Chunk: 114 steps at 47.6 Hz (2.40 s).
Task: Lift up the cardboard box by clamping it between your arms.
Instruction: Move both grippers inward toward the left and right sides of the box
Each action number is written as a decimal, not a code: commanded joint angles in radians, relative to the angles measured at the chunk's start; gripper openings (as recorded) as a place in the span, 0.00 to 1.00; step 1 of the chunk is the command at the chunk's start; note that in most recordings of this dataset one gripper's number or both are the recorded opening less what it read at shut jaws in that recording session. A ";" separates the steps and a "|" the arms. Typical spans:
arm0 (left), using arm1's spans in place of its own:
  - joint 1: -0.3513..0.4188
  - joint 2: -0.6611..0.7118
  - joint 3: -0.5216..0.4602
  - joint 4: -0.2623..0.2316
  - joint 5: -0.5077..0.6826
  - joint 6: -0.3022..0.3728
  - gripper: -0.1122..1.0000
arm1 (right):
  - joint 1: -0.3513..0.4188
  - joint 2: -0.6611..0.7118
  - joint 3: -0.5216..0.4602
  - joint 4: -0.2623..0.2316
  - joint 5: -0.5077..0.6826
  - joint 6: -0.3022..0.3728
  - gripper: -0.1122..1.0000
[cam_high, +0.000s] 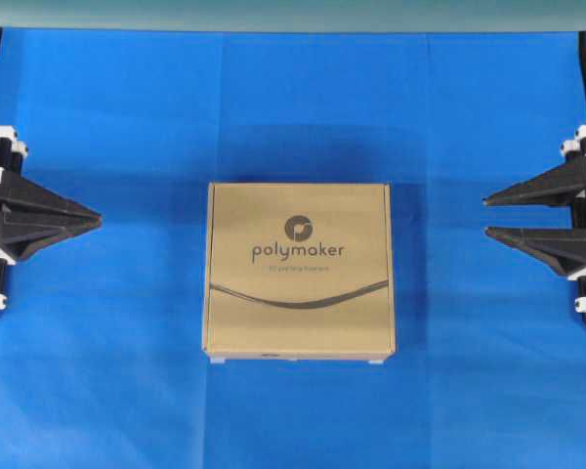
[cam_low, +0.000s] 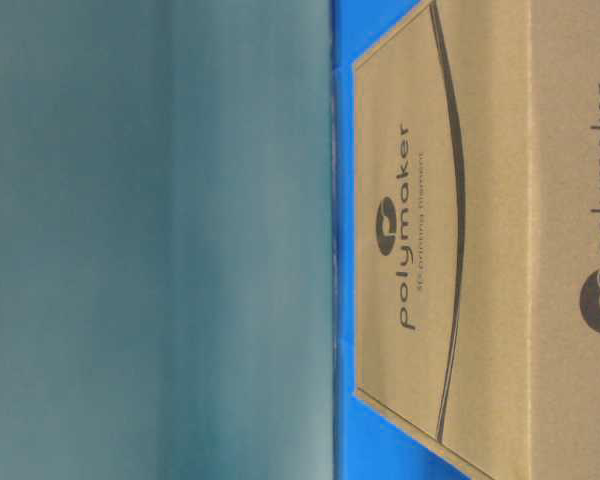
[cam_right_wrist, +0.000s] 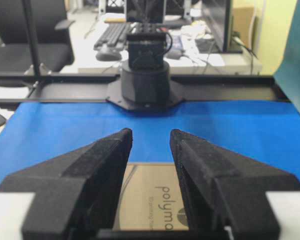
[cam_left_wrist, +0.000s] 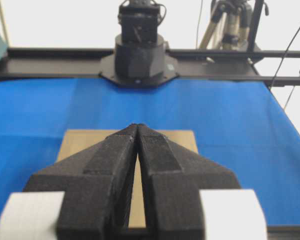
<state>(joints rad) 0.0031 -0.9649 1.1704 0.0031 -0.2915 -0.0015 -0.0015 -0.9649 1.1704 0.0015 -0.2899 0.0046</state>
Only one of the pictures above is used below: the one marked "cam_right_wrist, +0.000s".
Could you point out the brown polymaker cardboard box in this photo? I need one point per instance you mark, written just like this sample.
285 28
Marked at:
150 199

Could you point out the black computer monitor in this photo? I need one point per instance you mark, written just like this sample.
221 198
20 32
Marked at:
219 18

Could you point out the black vertical frame post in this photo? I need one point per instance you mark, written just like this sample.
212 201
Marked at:
32 36

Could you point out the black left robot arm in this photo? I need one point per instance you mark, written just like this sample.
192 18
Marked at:
144 83

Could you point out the black keyboard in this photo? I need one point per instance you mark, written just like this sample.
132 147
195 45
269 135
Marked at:
114 36

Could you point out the black aluminium frame rail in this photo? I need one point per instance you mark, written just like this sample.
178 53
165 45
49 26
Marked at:
100 88

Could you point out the blue table cloth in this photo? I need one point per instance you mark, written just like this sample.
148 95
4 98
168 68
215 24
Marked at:
266 131

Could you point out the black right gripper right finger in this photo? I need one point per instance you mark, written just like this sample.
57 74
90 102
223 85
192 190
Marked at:
221 188

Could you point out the teal backdrop sheet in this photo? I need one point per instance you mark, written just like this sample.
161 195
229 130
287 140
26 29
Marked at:
287 75

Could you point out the black office chair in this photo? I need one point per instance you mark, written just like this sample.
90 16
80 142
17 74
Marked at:
53 33

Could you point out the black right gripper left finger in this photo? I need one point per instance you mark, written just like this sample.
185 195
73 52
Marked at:
76 193

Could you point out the black computer mouse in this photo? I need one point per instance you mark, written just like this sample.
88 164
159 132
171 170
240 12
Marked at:
108 55

